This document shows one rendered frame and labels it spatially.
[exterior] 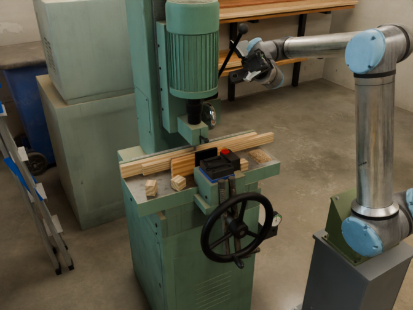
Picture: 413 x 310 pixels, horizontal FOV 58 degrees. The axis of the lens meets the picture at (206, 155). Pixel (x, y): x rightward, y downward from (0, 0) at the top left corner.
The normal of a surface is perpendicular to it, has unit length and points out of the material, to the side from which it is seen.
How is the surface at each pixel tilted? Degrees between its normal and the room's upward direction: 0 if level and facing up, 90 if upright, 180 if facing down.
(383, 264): 0
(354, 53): 85
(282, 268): 0
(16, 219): 0
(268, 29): 90
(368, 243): 97
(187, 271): 90
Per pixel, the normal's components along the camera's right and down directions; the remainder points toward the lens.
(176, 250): 0.46, 0.45
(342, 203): 0.33, -0.31
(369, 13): -0.86, 0.25
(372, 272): 0.00, -0.86
